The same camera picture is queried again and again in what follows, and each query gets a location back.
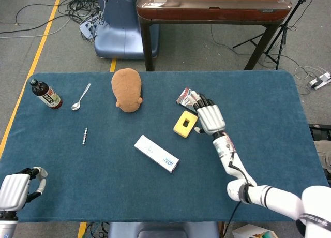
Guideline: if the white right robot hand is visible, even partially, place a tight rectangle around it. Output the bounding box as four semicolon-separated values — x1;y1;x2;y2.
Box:
185;91;226;136

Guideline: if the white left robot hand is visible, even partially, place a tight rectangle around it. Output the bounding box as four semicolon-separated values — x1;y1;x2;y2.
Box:
0;167;49;212

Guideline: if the yellow sponge with hole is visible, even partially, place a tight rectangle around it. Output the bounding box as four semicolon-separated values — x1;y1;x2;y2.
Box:
173;110;199;138

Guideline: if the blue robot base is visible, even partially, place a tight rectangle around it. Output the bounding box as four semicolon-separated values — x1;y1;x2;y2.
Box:
94;0;160;60

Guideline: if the white toothpaste box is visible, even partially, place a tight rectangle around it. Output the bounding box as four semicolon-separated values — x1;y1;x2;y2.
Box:
134;135;180;173

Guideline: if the small cardboard box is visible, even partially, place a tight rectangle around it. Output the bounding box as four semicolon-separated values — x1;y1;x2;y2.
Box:
231;224;279;238

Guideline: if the brown plush toy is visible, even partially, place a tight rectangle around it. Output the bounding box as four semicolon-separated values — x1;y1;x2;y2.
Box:
111;68;143;113

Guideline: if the red tea bottle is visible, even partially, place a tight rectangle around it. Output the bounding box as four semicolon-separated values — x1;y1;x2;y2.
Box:
29;78;63;110

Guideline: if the brown mahjong table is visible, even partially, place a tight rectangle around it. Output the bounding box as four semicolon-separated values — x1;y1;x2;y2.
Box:
136;0;293;72

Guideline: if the metal spoon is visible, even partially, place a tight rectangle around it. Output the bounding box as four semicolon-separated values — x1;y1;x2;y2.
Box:
71;83;92;111

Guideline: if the black equipment case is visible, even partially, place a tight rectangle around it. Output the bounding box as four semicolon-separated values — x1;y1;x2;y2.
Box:
308;123;331;142

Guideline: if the white foot pedal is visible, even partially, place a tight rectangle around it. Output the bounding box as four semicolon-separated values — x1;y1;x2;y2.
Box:
307;71;331;90

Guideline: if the grey blue robot chassis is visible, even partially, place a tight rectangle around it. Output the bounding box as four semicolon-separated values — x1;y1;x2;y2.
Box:
107;221;220;238

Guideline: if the black tripod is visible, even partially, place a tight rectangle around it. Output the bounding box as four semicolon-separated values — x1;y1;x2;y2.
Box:
232;0;311;70

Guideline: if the white power strip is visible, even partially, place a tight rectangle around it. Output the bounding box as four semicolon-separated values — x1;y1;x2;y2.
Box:
79;14;100;38

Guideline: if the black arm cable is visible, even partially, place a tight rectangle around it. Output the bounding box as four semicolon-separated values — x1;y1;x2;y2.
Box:
221;151;258;238

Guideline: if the black floor cable bundle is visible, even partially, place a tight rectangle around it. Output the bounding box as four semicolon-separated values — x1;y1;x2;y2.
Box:
0;0;104;42

